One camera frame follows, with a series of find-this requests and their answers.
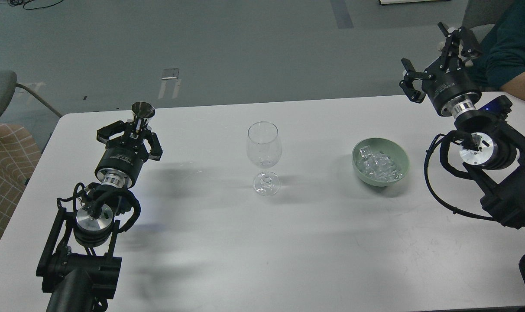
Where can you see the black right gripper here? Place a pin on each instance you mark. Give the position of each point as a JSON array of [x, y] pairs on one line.
[[451, 92]]

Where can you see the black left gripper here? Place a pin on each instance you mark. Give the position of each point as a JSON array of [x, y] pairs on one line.
[[125, 155]]

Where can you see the steel cocktail jigger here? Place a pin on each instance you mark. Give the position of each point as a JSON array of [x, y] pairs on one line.
[[142, 113]]

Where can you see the clear ice cubes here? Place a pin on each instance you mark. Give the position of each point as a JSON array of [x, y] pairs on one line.
[[377, 165]]

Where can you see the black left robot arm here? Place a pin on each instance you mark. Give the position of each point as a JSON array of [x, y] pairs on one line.
[[78, 267]]

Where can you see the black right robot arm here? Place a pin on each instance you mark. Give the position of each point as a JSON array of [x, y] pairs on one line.
[[483, 147]]

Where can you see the clear wine glass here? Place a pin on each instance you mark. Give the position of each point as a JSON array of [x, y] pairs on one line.
[[264, 150]]

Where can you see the grey white office chair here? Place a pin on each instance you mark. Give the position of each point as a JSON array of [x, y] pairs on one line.
[[481, 15]]

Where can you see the person in teal sweater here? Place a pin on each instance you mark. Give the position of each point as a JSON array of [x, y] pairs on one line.
[[502, 65]]

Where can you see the metal floor plate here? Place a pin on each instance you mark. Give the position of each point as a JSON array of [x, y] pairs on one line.
[[170, 74]]

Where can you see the green bowl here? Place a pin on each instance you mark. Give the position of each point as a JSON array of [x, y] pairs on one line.
[[390, 148]]

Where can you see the checkered beige cloth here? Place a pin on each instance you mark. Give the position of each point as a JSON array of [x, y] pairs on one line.
[[19, 156]]

